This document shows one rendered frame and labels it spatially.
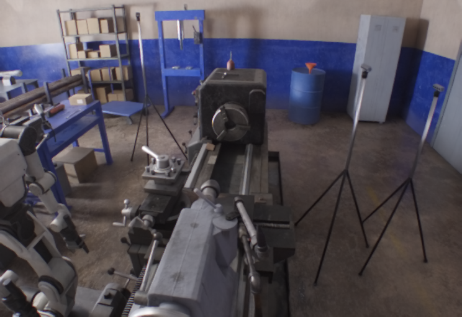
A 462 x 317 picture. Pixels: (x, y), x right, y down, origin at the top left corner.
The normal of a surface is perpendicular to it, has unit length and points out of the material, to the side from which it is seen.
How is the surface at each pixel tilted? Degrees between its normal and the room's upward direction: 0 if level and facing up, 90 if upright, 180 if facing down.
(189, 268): 0
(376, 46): 90
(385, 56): 90
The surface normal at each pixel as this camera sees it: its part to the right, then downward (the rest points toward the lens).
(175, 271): 0.00, -0.89
